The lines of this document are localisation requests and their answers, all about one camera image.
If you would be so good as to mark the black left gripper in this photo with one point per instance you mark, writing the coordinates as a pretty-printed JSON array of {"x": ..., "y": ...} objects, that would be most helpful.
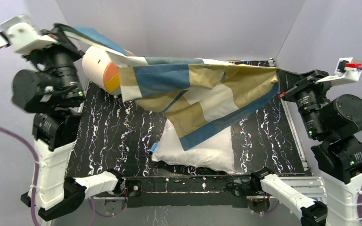
[{"x": 63, "y": 38}]

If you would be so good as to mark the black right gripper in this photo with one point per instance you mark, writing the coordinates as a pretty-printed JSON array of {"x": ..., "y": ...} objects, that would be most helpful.
[{"x": 295, "y": 83}]

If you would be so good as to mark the blue beige white pillowcase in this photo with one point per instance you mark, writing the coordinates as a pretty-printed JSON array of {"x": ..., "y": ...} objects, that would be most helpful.
[{"x": 200, "y": 97}]

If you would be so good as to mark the white pillow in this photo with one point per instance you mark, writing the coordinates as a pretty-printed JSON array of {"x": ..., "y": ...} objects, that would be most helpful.
[{"x": 215, "y": 153}]

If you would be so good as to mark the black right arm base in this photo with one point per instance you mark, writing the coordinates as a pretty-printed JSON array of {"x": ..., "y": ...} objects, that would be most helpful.
[{"x": 258, "y": 201}]

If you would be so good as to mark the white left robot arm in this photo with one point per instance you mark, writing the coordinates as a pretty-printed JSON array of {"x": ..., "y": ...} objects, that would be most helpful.
[{"x": 51, "y": 93}]

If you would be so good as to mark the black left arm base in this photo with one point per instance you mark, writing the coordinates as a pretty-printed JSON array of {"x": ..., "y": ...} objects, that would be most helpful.
[{"x": 117, "y": 200}]

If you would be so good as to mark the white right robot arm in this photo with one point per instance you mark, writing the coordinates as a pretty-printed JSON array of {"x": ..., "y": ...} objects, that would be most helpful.
[{"x": 338, "y": 154}]

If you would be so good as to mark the blue pillow label tag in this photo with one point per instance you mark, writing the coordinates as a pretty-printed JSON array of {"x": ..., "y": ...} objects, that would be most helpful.
[{"x": 153, "y": 147}]

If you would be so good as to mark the round cream drawer cabinet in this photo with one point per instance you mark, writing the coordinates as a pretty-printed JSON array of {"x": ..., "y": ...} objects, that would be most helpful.
[{"x": 99, "y": 68}]

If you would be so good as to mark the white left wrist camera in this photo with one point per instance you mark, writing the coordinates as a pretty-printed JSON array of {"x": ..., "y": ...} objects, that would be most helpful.
[{"x": 21, "y": 34}]

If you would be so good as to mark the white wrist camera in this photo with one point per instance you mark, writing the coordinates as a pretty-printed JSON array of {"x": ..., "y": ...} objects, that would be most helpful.
[
  {"x": 21, "y": 34},
  {"x": 346, "y": 72}
]

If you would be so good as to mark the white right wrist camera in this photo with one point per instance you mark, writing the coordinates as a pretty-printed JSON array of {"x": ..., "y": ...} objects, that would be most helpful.
[{"x": 346, "y": 72}]

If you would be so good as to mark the aluminium table frame rail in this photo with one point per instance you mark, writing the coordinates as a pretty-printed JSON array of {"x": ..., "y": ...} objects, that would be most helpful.
[{"x": 307, "y": 184}]

